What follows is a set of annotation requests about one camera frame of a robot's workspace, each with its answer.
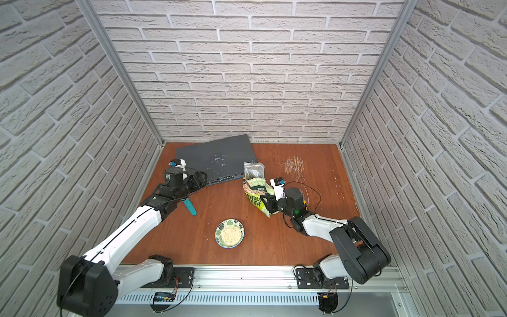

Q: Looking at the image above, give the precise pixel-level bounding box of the green oats bag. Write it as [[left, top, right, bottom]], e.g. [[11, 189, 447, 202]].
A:
[[242, 162, 279, 218]]

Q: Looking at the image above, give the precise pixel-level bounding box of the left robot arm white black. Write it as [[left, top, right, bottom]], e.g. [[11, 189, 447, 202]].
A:
[[56, 167, 207, 316]]

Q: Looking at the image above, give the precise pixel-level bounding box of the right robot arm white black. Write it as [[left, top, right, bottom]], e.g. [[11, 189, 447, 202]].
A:
[[261, 186, 392, 287]]

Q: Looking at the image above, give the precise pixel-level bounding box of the oats pile in bowl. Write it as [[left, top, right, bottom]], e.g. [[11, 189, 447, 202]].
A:
[[220, 225, 242, 246]]

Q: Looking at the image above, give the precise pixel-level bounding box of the leaf pattern breakfast bowl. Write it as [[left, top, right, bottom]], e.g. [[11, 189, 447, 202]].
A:
[[215, 219, 245, 249]]

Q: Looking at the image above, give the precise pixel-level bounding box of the right controller board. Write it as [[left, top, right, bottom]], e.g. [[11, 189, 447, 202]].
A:
[[318, 293, 339, 314]]

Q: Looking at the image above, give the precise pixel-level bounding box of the controller board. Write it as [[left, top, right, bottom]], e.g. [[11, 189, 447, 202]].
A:
[[151, 292, 176, 313], [318, 293, 339, 314]]

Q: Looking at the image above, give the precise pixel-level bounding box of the left controller board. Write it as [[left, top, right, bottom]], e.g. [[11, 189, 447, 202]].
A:
[[151, 292, 176, 313]]

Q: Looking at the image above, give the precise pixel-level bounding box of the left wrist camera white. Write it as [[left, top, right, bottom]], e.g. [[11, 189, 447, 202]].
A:
[[169, 158, 186, 169]]

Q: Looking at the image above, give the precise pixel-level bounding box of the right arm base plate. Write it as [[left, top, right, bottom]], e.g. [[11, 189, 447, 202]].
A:
[[293, 267, 350, 290]]

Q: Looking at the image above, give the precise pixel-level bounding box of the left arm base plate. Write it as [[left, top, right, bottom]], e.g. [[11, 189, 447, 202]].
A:
[[141, 267, 195, 289]]

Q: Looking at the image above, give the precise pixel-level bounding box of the aluminium front rail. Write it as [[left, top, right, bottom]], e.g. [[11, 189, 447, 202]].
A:
[[81, 264, 409, 294]]

